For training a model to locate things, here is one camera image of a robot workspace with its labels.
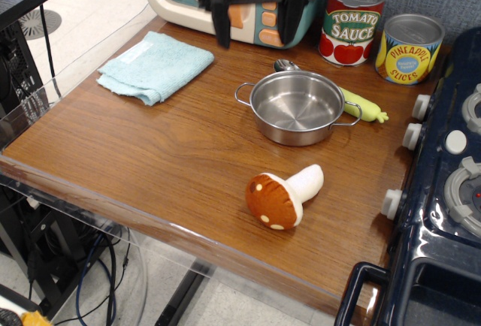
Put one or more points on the silver metal pot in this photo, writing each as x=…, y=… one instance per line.
x=295, y=108

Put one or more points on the toy microwave oven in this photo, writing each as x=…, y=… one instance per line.
x=254, y=23

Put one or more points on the tomato sauce can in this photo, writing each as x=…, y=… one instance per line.
x=348, y=30

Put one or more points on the light blue folded cloth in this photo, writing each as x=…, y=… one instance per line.
x=154, y=69

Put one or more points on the pineapple slices can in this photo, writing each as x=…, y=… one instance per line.
x=408, y=48

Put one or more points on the plush brown mushroom toy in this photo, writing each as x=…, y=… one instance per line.
x=278, y=203

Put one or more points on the black table leg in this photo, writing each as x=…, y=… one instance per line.
x=180, y=300

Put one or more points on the dark blue toy stove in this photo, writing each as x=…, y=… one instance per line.
x=433, y=276

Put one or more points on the yellow object bottom left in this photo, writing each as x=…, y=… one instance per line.
x=34, y=319

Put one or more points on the spoon with green handle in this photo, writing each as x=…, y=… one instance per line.
x=370, y=111

